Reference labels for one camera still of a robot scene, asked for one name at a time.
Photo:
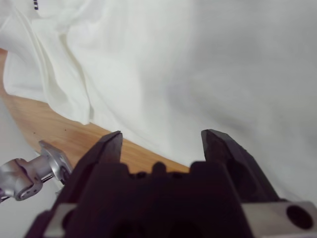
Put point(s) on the white Unitree t-shirt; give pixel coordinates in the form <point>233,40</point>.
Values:
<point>173,74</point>

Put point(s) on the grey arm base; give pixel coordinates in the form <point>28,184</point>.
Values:
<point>55,161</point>

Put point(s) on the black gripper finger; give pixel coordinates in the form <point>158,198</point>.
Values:
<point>106,153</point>
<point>227,151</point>

